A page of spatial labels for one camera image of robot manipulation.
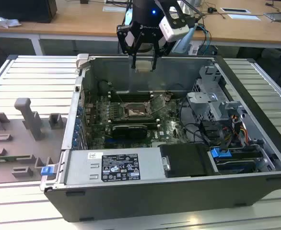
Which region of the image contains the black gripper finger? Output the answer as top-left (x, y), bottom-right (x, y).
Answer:
top-left (151, 32), bottom-right (173, 71)
top-left (116, 23), bottom-right (141, 70)

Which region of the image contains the small square CPU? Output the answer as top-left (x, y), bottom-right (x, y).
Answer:
top-left (135, 60), bottom-right (154, 72)

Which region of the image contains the metal socket cover frame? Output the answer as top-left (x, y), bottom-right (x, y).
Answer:
top-left (152, 94), bottom-right (167, 114)

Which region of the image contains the black RAM slot bank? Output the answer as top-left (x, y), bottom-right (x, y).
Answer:
top-left (110, 116), bottom-right (160, 125)
top-left (110, 92), bottom-right (153, 102)

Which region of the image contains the CPU socket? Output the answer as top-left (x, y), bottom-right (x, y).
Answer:
top-left (122, 102), bottom-right (155, 119)

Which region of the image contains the pale blue teach pendant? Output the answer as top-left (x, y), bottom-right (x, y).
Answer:
top-left (173, 23), bottom-right (199, 56)

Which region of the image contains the long wooden desk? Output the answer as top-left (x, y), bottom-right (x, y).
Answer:
top-left (0, 0), bottom-right (281, 56)

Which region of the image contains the silver metal drive cage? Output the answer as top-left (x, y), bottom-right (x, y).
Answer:
top-left (186, 66), bottom-right (246, 123)

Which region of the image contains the green motherboard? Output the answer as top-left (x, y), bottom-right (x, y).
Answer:
top-left (82, 92), bottom-right (191, 149)

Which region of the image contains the white paper sheet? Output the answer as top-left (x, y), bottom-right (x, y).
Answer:
top-left (228, 13), bottom-right (263, 21)

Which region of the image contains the black graphics card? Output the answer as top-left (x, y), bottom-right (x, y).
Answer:
top-left (111, 124), bottom-right (148, 139)

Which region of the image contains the large black box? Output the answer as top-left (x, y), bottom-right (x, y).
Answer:
top-left (0, 0), bottom-right (58, 24)

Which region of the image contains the black plastic shroud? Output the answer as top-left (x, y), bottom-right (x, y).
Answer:
top-left (159, 143), bottom-right (214, 178)

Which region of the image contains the crumpled white paper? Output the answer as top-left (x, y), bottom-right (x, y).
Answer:
top-left (0, 13), bottom-right (21, 29)

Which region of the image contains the hard disk in blue carrier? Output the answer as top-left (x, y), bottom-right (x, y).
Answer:
top-left (210, 147), bottom-right (263, 174)

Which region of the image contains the silver power supply unit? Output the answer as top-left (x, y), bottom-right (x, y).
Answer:
top-left (65, 147), bottom-right (166, 185)

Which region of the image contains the small blue case clip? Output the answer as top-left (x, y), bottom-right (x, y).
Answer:
top-left (41, 166), bottom-right (54, 177)

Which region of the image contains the grey parts rack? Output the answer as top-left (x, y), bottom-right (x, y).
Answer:
top-left (0, 97), bottom-right (68, 185)

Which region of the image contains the black open PC case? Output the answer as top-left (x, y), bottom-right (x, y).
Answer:
top-left (40, 53), bottom-right (281, 222)

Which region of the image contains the green RAM stick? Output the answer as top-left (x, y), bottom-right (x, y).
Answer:
top-left (0, 155), bottom-right (35, 161)

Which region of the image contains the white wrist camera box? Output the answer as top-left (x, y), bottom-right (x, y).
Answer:
top-left (159, 4), bottom-right (190, 43)

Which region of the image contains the thin blue cable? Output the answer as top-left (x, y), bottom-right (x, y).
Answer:
top-left (197, 23), bottom-right (212, 52)

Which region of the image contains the grey case latch handle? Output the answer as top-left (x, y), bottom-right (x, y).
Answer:
top-left (75, 54), bottom-right (91, 70)

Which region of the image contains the black disk data wire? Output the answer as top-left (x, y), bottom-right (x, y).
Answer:
top-left (220, 129), bottom-right (228, 154)

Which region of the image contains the orange and yellow wire bundle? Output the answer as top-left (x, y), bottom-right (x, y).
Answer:
top-left (229, 115), bottom-right (249, 145)

